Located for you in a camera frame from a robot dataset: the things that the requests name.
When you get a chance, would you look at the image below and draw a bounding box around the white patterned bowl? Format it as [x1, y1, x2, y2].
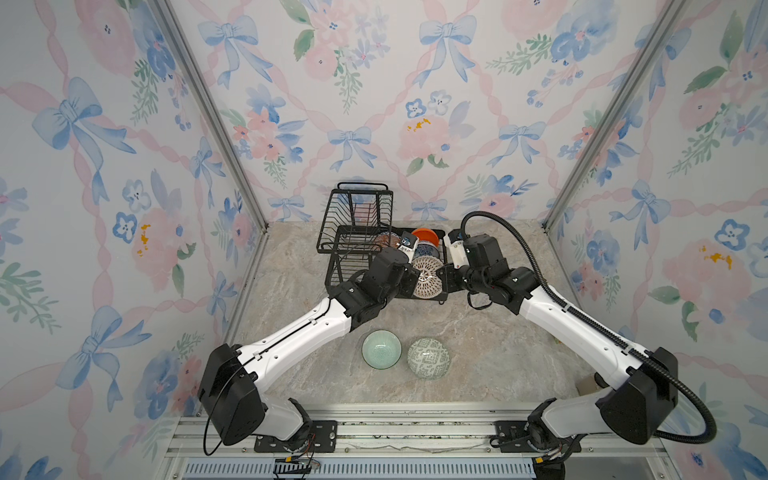
[412, 255, 444, 300]

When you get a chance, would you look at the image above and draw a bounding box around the orange bowl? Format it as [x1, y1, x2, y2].
[412, 228, 440, 247]

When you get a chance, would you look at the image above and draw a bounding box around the pale green bowl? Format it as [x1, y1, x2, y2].
[361, 330, 402, 370]

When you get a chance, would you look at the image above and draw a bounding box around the red patterned bowl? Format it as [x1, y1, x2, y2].
[374, 232, 400, 249]

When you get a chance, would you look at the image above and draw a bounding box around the blue floral bowl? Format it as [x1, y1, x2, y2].
[414, 241, 440, 258]

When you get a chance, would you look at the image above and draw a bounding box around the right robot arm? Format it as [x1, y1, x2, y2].
[442, 230, 677, 452]

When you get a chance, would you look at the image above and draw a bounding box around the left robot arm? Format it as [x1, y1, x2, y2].
[198, 247, 419, 451]

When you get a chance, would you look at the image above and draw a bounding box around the green patterned bowl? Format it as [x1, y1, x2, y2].
[407, 337, 451, 380]

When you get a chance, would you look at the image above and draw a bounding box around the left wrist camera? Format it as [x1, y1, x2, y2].
[398, 231, 419, 263]

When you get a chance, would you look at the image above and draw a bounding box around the black wire dish rack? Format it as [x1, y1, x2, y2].
[317, 181, 448, 303]

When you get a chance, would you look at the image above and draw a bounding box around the black corrugated cable hose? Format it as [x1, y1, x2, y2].
[459, 210, 718, 446]

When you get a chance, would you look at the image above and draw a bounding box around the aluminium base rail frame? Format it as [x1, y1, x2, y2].
[155, 402, 681, 479]

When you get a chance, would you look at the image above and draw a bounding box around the right aluminium corner post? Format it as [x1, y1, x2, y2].
[542, 0, 690, 234]

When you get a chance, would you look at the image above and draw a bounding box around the aluminium corner post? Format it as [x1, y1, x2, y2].
[542, 0, 690, 234]
[148, 0, 268, 233]

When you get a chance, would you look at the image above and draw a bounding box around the left aluminium corner post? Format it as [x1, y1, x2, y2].
[148, 0, 268, 233]

